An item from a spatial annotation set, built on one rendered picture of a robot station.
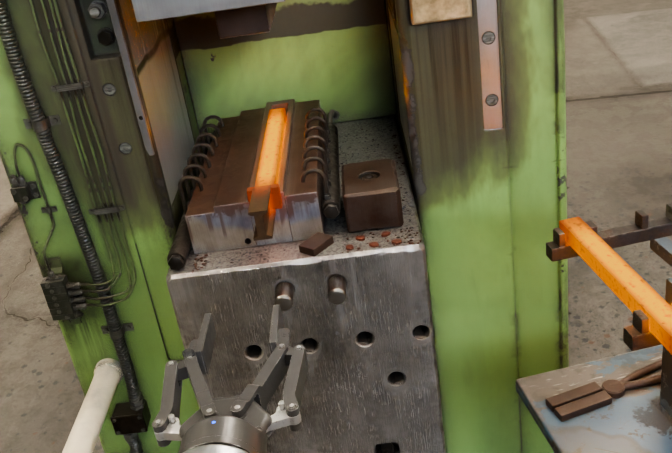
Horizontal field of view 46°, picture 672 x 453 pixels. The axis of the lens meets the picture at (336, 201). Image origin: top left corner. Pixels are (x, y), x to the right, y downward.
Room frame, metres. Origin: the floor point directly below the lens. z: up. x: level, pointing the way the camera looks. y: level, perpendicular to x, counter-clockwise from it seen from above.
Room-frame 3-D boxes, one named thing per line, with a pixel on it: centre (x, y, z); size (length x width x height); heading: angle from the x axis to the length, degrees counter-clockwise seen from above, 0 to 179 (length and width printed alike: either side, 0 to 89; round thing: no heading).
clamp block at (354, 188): (1.11, -0.06, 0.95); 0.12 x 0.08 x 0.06; 177
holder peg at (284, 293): (0.98, 0.09, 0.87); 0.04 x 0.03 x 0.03; 177
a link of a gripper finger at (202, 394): (0.62, 0.16, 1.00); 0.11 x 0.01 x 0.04; 18
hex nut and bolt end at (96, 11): (1.22, 0.31, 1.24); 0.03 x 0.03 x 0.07; 87
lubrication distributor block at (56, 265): (1.20, 0.49, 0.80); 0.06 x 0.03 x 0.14; 87
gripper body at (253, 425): (0.55, 0.13, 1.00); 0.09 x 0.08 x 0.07; 177
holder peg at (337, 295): (0.97, 0.02, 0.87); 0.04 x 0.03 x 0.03; 177
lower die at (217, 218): (1.27, 0.11, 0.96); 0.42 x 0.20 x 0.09; 177
